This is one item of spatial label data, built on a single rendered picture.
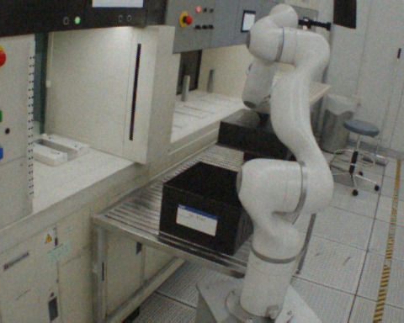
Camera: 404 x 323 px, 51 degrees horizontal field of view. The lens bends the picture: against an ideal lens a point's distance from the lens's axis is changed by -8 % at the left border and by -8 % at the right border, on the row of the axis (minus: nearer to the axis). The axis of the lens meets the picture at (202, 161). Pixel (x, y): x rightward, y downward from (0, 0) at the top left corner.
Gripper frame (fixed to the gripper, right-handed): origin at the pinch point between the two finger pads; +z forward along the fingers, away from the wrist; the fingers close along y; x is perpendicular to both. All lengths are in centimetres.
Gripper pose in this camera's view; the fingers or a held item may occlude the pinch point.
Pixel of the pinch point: (263, 116)
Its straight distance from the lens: 186.8
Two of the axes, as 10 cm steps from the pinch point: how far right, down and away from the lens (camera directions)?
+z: 1.9, 4.6, 8.7
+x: -3.6, 8.6, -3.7
